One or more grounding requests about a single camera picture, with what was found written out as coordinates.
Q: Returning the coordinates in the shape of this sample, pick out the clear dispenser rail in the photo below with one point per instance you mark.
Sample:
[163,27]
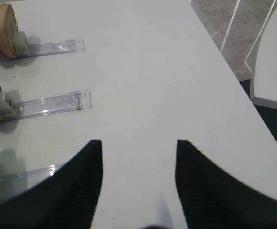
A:
[11,110]
[24,49]
[13,185]

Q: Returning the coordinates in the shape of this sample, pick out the tan bread bun slice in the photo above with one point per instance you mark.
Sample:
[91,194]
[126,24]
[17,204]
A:
[8,27]

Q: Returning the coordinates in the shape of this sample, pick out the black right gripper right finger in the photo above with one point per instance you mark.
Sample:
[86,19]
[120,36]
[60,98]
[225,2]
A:
[213,199]

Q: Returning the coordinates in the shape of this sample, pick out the clear top dispenser rail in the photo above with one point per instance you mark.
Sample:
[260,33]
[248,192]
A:
[24,49]

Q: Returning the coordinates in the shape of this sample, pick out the clear bottom dispenser rail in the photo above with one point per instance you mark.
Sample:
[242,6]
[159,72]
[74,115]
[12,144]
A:
[13,185]

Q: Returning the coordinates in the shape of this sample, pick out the clear middle dispenser rail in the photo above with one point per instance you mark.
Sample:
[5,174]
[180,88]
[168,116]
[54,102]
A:
[11,110]

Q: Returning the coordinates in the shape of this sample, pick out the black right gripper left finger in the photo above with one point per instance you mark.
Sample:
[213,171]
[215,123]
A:
[66,200]

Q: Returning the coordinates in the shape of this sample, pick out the white side table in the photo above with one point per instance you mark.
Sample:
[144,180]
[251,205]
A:
[263,89]

